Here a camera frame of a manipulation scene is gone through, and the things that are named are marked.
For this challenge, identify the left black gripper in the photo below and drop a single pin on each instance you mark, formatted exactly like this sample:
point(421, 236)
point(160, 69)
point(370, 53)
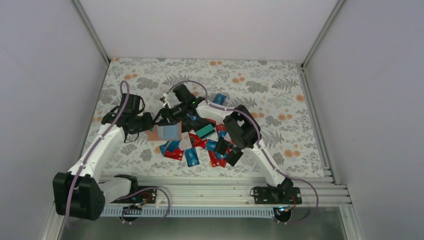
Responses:
point(148, 124)

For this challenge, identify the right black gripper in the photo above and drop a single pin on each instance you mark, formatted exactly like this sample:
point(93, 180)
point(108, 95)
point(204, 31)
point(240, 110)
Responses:
point(166, 113)

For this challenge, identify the tan leather card holder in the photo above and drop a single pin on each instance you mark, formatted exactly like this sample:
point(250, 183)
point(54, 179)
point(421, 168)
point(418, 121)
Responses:
point(164, 133)

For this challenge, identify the teal striped card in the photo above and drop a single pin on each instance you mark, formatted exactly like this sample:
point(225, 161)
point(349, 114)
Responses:
point(206, 131)

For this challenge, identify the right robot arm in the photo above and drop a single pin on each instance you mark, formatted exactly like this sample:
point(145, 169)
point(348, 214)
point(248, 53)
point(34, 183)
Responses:
point(243, 130)

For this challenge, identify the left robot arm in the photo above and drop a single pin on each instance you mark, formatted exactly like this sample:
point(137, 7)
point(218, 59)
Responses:
point(79, 192)

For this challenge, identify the white floral card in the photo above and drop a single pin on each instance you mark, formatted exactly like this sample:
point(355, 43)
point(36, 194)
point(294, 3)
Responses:
point(185, 142)

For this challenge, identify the blue card lower left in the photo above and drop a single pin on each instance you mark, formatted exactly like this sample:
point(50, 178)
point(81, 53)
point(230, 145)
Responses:
point(169, 146)

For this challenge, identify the blue card top right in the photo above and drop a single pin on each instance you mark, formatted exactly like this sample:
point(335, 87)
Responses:
point(219, 99)

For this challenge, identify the red card bottom left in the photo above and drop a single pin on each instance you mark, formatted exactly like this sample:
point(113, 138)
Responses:
point(177, 154)

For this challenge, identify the red card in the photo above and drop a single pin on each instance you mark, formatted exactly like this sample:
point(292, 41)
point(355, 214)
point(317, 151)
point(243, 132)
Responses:
point(215, 162)
point(177, 154)

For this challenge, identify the red card bottom centre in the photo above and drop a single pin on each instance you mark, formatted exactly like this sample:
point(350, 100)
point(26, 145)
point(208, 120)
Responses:
point(215, 162)

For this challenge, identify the black card bottom right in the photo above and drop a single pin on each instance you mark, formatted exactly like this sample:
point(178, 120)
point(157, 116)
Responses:
point(233, 157)

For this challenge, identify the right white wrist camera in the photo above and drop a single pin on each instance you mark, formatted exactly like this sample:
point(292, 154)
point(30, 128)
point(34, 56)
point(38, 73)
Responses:
point(165, 101)

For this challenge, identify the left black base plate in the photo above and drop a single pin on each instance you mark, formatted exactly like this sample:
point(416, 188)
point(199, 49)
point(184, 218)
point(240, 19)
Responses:
point(141, 195)

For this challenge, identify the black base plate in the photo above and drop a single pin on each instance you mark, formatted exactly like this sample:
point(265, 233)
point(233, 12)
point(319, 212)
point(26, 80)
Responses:
point(141, 195)
point(273, 196)

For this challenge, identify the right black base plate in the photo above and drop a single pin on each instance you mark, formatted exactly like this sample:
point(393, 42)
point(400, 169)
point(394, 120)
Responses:
point(273, 196)

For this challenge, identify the aluminium rail frame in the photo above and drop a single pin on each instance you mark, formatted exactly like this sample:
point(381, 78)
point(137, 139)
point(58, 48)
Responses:
point(237, 191)

